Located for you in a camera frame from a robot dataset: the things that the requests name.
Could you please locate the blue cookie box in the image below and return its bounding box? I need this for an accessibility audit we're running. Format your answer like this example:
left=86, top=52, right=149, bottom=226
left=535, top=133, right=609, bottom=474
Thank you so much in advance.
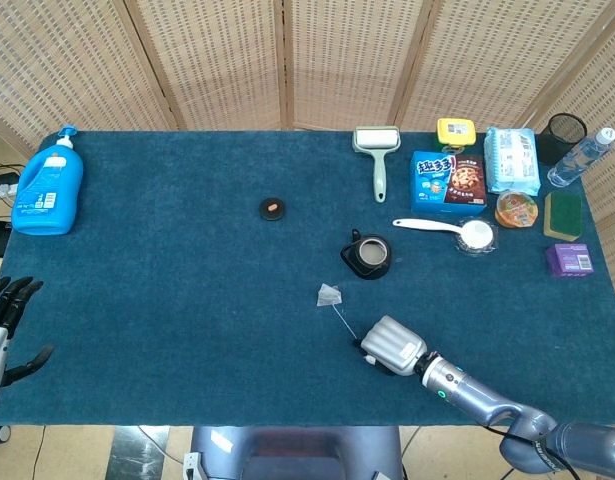
left=410, top=151, right=488, bottom=216

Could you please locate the black tea cup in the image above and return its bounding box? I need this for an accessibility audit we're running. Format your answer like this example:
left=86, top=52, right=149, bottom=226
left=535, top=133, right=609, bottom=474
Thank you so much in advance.
left=340, top=228, right=392, bottom=281

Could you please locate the green yellow sponge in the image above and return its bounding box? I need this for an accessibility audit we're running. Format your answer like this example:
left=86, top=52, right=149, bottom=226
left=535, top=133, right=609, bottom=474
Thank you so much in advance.
left=543, top=191, right=585, bottom=242

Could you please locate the yellow lidded container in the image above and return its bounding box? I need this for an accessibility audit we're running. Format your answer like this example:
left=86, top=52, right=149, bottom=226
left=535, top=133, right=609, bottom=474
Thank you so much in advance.
left=435, top=117, right=477, bottom=151

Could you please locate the bamboo folding screen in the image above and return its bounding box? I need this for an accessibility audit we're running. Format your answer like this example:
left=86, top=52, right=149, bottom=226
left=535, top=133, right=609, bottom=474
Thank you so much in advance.
left=0, top=0, right=615, bottom=286

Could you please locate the tea bag with string tag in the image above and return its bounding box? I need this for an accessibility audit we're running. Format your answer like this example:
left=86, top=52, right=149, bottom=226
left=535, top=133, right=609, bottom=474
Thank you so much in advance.
left=315, top=282, right=377, bottom=365

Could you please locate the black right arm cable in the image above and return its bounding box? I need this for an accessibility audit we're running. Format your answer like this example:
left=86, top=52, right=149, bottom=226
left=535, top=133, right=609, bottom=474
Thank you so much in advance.
left=481, top=422, right=581, bottom=480

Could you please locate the pale green lint roller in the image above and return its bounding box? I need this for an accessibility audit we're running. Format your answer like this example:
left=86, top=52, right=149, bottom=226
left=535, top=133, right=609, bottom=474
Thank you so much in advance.
left=352, top=125, right=402, bottom=203

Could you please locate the blue table cloth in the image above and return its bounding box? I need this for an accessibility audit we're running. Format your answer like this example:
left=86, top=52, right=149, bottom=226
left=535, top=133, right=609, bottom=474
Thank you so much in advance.
left=0, top=130, right=615, bottom=428

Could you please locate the black mesh pen cup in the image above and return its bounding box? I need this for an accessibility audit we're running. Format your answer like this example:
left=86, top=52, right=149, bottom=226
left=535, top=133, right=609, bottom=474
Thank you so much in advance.
left=536, top=112, right=588, bottom=166

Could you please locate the orange jelly cup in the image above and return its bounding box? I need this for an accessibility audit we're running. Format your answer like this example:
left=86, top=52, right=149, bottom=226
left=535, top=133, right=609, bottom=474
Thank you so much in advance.
left=494, top=189, right=540, bottom=230

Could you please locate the black round lid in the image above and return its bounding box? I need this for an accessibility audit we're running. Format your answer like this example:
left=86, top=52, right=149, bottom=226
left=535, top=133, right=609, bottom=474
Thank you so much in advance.
left=259, top=197, right=287, bottom=222

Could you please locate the purple small box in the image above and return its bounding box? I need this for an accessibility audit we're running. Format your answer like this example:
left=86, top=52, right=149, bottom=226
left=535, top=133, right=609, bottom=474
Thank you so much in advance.
left=545, top=243, right=595, bottom=279

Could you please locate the blue wet wipes pack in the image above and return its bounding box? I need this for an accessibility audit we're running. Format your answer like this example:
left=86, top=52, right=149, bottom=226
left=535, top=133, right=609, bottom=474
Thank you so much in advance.
left=483, top=126, right=542, bottom=196

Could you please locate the white plastic scoop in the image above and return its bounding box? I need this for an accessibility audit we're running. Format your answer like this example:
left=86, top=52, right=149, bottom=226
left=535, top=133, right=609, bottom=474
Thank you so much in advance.
left=391, top=217, right=498, bottom=254

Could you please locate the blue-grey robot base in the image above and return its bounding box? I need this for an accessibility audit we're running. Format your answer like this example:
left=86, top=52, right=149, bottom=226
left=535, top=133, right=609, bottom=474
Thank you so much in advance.
left=182, top=425, right=406, bottom=480

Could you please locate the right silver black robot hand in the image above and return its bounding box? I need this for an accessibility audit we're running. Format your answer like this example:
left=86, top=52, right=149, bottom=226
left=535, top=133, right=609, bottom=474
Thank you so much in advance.
left=354, top=315, right=429, bottom=377

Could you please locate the blue detergent pump bottle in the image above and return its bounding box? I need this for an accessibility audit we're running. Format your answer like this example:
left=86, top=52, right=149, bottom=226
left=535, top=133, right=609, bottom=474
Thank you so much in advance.
left=10, top=125, right=85, bottom=236

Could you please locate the clear water bottle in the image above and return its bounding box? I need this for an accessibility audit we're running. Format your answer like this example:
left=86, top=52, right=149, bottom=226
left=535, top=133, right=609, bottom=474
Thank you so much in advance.
left=546, top=127, right=615, bottom=188

